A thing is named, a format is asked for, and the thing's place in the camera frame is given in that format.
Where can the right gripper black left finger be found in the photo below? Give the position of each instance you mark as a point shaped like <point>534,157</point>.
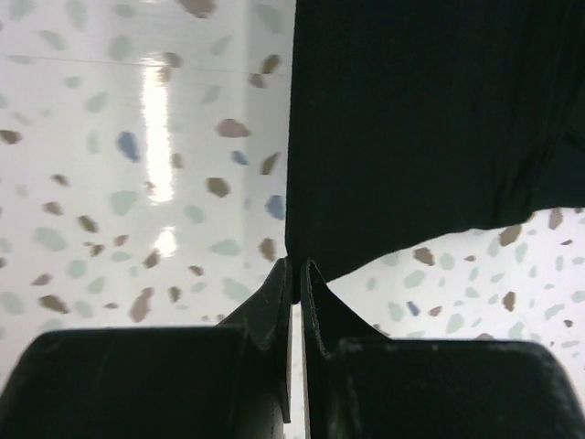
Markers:
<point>231,380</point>

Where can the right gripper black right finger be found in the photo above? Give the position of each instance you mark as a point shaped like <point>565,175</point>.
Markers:
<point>363,384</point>

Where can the black t shirt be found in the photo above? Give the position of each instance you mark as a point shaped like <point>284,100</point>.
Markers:
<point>414,119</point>

